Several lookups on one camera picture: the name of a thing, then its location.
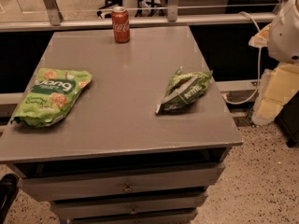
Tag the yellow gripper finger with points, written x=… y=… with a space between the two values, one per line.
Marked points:
x=260 y=40
x=276 y=89

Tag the green jalapeno chip bag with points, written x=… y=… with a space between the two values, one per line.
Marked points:
x=183 y=90

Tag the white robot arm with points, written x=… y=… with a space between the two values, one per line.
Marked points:
x=283 y=43

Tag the red coke can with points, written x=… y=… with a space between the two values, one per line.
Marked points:
x=120 y=24

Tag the light green snack bag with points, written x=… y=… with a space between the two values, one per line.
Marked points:
x=51 y=98

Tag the metal window railing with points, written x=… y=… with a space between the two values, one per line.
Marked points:
x=62 y=15

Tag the top grey drawer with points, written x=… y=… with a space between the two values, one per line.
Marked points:
x=122 y=182

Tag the grey drawer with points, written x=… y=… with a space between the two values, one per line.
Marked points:
x=130 y=206
x=180 y=216
x=122 y=182

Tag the bottom grey drawer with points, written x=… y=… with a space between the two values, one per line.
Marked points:
x=180 y=216

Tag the middle grey drawer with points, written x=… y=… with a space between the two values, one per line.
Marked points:
x=130 y=206

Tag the black object at floor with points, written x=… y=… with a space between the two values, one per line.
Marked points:
x=8 y=192

